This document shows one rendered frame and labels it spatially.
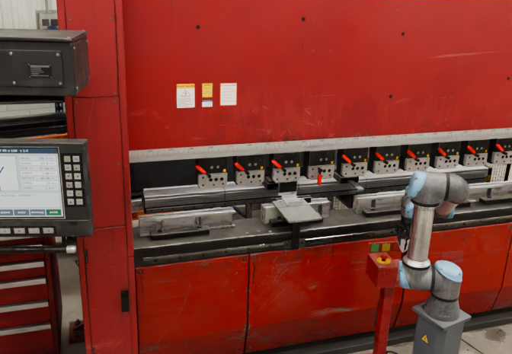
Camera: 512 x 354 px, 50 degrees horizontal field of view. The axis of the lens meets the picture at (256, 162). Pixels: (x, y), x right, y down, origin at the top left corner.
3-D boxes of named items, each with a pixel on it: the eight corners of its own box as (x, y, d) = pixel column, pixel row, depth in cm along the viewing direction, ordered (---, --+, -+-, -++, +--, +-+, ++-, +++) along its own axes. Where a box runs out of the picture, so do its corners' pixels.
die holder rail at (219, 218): (139, 237, 278) (139, 220, 275) (139, 231, 284) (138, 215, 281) (235, 227, 293) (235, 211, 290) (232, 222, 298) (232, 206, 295)
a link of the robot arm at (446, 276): (462, 301, 232) (466, 273, 228) (429, 298, 234) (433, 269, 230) (456, 286, 243) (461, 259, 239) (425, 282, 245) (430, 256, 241)
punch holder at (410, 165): (405, 172, 312) (409, 145, 307) (398, 167, 320) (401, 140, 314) (428, 170, 317) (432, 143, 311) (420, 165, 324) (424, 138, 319)
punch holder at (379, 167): (374, 174, 306) (377, 147, 301) (366, 170, 314) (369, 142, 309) (398, 173, 311) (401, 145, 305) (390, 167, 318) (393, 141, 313)
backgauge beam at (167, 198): (144, 215, 303) (143, 197, 299) (142, 205, 315) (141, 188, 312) (490, 182, 369) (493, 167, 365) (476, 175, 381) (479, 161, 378)
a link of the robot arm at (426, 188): (432, 297, 234) (451, 178, 216) (396, 293, 236) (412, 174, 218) (429, 282, 245) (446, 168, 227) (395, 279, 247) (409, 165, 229)
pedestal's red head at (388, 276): (376, 288, 279) (380, 257, 273) (365, 272, 294) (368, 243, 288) (413, 285, 283) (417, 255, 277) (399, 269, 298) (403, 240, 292)
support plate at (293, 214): (289, 223, 272) (289, 221, 272) (272, 202, 296) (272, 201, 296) (322, 219, 278) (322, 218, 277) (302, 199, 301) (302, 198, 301)
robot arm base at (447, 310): (467, 315, 239) (470, 296, 236) (443, 325, 232) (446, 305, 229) (440, 298, 252) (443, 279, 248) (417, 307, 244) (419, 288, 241)
